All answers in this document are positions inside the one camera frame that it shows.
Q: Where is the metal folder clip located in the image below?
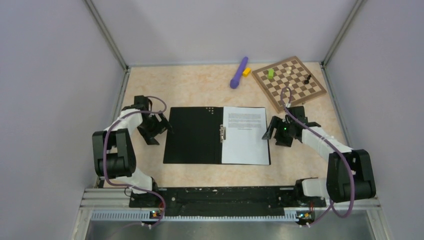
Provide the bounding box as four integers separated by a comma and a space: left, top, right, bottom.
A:
219, 124, 226, 143

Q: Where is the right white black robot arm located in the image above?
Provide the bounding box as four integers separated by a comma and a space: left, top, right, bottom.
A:
262, 106, 377, 206

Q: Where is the yellow block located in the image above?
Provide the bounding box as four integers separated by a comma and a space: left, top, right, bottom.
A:
242, 67, 251, 77

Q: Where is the teal folder black inside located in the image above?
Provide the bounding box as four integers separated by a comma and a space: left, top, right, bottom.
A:
162, 106, 272, 166

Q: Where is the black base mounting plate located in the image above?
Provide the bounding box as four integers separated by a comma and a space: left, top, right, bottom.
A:
129, 186, 327, 217

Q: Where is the aluminium front rail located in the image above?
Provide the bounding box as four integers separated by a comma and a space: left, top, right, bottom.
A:
79, 187, 380, 223

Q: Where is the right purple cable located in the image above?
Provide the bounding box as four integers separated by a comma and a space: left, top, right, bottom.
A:
280, 86, 356, 228

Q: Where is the wooden chessboard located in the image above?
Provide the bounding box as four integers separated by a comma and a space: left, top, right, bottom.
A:
251, 56, 327, 113

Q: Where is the purple cylindrical handle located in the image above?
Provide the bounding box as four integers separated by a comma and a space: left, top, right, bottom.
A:
229, 56, 249, 89

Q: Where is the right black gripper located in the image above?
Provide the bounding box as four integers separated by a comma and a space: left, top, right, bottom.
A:
262, 116, 295, 148

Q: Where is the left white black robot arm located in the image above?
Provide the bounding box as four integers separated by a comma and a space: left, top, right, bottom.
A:
92, 95, 173, 207

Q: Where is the black chess piece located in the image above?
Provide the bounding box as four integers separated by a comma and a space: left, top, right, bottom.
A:
303, 74, 312, 85

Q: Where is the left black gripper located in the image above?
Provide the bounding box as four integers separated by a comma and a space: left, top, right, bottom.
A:
138, 111, 173, 145

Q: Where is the white printed paper stack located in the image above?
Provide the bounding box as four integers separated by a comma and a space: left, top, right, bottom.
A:
221, 106, 271, 166

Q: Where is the green block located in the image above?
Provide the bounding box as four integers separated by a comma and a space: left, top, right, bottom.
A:
267, 68, 275, 80

